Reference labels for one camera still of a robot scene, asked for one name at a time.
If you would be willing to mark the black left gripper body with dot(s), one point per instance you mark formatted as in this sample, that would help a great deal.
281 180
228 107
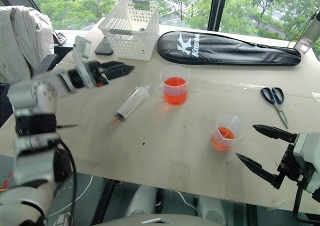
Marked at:
96 73

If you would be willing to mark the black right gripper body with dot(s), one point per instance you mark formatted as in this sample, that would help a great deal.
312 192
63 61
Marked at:
292 166

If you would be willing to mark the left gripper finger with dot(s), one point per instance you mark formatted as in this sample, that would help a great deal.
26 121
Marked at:
117 66
118 73

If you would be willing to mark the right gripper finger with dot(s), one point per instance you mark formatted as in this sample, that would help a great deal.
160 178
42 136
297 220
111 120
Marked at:
257 168
275 133

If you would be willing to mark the clear plastic syringe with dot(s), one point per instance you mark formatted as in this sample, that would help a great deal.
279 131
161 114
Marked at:
131 104

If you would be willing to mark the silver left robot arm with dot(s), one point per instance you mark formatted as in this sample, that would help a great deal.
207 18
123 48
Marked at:
32 93

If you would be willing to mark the small clear cup orange liquid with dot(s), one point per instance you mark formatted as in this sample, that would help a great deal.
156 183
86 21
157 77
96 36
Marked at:
223 139

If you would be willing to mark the large clear cup orange liquid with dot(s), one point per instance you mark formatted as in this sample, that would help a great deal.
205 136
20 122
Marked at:
175 93

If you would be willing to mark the black smartphone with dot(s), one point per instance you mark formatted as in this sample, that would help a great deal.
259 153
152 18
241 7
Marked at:
103 49

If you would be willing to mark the white perforated plastic basket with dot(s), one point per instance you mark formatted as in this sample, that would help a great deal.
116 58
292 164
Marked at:
130 46

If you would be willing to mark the small dark grey object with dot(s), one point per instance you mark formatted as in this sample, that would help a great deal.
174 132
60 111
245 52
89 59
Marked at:
142 29

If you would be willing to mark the black table leg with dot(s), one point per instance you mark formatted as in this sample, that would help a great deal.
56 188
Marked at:
105 201
252 214

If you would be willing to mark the white paper scrap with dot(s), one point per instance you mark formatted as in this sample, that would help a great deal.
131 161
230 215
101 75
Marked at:
316 96

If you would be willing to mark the white rounded shape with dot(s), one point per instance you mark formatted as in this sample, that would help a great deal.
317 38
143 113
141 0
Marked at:
141 201
212 211

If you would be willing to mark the grey jacket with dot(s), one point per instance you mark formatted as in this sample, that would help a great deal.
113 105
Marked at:
20 41

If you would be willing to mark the black racket bag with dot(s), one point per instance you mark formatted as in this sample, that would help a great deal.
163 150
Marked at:
225 51

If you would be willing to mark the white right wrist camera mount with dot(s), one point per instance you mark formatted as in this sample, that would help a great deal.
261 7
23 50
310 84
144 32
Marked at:
307 146

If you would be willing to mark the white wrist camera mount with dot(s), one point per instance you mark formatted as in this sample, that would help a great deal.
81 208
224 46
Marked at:
307 146
81 51

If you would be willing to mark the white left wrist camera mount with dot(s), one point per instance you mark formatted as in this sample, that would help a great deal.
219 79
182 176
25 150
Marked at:
81 51

